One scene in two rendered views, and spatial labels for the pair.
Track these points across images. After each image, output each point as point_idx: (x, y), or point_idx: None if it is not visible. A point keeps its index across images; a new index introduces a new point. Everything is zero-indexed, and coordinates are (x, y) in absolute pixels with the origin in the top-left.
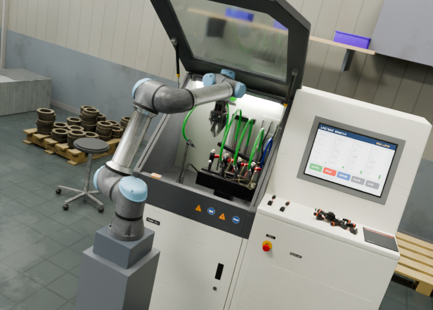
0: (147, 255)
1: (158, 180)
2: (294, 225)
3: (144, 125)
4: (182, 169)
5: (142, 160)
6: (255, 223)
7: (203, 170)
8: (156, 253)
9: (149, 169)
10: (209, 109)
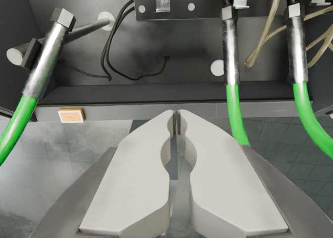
0: (170, 191)
1: (85, 120)
2: None
3: None
4: (88, 33)
5: (4, 116)
6: None
7: None
8: (177, 185)
9: (20, 68)
10: None
